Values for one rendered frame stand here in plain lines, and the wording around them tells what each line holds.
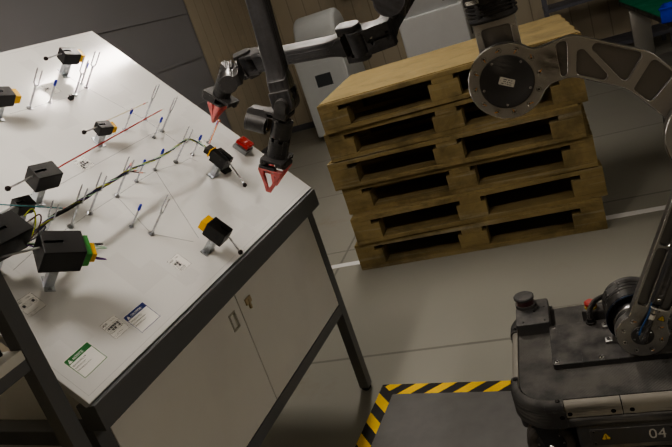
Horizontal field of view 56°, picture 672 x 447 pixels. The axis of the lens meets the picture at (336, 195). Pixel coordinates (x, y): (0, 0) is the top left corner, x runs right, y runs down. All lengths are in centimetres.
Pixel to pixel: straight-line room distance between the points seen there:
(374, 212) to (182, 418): 206
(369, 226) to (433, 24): 384
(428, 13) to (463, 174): 381
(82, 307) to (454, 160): 221
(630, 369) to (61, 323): 153
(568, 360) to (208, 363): 107
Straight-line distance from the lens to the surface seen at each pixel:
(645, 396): 196
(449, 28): 696
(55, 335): 152
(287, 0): 827
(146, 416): 160
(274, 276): 205
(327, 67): 708
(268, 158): 170
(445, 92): 321
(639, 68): 176
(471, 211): 339
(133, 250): 173
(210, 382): 177
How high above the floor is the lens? 147
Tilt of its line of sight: 16 degrees down
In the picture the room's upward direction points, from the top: 19 degrees counter-clockwise
